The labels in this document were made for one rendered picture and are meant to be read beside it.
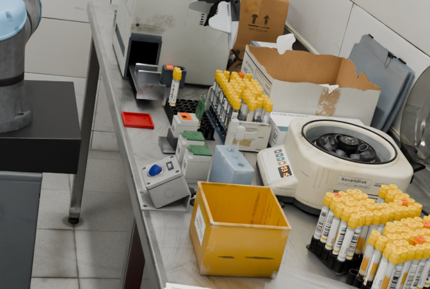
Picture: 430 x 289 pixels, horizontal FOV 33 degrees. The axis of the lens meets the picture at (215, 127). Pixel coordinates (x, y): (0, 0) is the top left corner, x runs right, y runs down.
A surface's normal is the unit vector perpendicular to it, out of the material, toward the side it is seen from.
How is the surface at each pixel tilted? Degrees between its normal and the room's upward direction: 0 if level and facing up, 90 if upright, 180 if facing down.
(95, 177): 0
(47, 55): 90
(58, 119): 4
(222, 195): 90
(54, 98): 4
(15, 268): 90
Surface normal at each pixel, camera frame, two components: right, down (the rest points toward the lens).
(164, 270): 0.19, -0.90
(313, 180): -0.48, 0.27
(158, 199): 0.22, 0.43
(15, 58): 0.86, 0.31
